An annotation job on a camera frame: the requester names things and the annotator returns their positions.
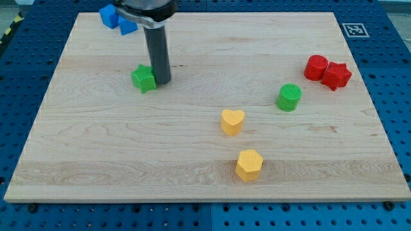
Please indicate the black robot arm flange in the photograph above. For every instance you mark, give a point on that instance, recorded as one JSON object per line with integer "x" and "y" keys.
{"x": 152, "y": 14}

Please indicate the blue block right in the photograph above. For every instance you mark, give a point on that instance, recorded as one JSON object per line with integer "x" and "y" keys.
{"x": 126, "y": 26}

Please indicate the yellow hexagon block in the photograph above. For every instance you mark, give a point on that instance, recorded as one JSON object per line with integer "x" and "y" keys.
{"x": 249, "y": 165}

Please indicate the red cylinder block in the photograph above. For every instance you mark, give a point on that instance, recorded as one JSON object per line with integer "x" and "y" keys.
{"x": 316, "y": 67}

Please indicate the blue cube block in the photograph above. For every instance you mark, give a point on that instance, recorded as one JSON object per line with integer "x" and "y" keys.
{"x": 109, "y": 16}

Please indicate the red star block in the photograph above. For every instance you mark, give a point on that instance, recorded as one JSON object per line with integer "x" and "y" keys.
{"x": 336, "y": 75}

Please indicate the green star block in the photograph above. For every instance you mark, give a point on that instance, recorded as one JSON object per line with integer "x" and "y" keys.
{"x": 143, "y": 78}

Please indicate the white fiducial marker tag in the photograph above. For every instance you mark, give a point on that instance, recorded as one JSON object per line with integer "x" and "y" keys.
{"x": 355, "y": 30}

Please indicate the wooden board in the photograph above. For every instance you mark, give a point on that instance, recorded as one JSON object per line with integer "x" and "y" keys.
{"x": 97, "y": 139}

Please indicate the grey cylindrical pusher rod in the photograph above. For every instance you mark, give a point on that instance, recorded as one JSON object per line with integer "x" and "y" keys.
{"x": 158, "y": 53}

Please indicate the yellow heart block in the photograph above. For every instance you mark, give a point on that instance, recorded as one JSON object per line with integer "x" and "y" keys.
{"x": 232, "y": 121}

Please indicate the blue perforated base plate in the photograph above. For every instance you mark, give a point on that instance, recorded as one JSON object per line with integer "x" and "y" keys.
{"x": 29, "y": 61}

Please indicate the green cylinder block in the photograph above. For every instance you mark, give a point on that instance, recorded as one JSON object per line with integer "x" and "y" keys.
{"x": 289, "y": 96}

